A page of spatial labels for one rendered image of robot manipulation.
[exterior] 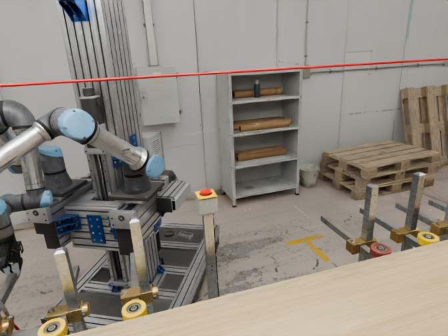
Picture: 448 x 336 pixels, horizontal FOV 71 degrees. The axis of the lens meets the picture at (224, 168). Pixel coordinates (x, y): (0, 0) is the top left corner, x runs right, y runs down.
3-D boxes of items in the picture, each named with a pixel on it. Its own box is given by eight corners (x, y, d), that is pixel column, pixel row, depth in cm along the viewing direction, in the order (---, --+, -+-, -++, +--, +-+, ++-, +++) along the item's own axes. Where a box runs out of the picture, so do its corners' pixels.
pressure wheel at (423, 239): (439, 261, 137) (444, 239, 133) (423, 264, 135) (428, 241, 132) (425, 251, 144) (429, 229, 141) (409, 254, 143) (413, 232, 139)
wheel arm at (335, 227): (320, 222, 170) (320, 215, 169) (325, 221, 171) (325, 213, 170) (379, 269, 131) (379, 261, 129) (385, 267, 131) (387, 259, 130)
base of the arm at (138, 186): (131, 183, 178) (129, 167, 175) (156, 184, 175) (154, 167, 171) (117, 193, 164) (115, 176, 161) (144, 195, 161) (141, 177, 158)
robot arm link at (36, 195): (37, 100, 144) (55, 204, 147) (11, 102, 141) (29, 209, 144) (30, 95, 133) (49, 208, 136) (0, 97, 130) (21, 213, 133)
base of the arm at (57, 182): (56, 180, 188) (52, 165, 185) (78, 181, 185) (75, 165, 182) (37, 190, 174) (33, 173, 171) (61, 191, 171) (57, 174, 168)
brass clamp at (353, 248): (345, 248, 146) (345, 239, 144) (369, 243, 150) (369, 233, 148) (353, 255, 140) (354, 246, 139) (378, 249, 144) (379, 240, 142)
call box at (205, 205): (195, 210, 118) (194, 191, 116) (213, 207, 120) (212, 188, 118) (199, 218, 112) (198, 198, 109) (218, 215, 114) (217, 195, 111)
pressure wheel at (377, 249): (389, 267, 135) (393, 244, 131) (387, 278, 128) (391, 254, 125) (369, 262, 139) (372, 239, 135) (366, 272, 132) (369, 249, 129)
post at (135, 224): (146, 323, 125) (129, 217, 110) (155, 321, 126) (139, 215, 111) (147, 330, 122) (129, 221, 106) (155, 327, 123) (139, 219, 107)
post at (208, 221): (207, 305, 132) (199, 209, 117) (218, 302, 133) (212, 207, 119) (210, 312, 128) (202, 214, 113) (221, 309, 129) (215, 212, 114)
